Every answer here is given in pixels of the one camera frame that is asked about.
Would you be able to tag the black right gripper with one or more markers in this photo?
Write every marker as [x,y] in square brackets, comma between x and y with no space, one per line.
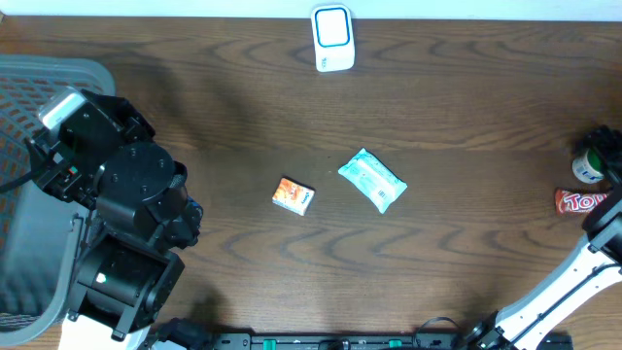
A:
[605,136]

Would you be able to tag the green lid jar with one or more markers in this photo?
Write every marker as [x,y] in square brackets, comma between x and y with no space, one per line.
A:
[587,167]

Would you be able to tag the red chocolate bar wrapper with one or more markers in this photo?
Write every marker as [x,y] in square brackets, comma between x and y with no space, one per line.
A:
[568,202]

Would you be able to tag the green white wipes packet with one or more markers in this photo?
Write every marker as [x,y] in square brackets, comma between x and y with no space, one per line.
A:
[373,179]

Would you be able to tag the orange small box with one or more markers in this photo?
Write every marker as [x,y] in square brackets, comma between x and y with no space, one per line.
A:
[293,196]

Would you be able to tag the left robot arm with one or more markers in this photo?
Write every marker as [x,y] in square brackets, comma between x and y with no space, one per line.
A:
[98,151]

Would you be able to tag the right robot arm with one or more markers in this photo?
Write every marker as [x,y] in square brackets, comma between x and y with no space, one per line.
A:
[592,266]

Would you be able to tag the white barcode scanner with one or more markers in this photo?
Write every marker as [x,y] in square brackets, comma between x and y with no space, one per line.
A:
[333,37]

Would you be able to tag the grey plastic mesh basket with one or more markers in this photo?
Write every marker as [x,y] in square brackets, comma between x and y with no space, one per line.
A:
[39,234]

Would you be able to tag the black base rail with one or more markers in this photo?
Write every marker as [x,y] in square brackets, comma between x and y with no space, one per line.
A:
[183,334]

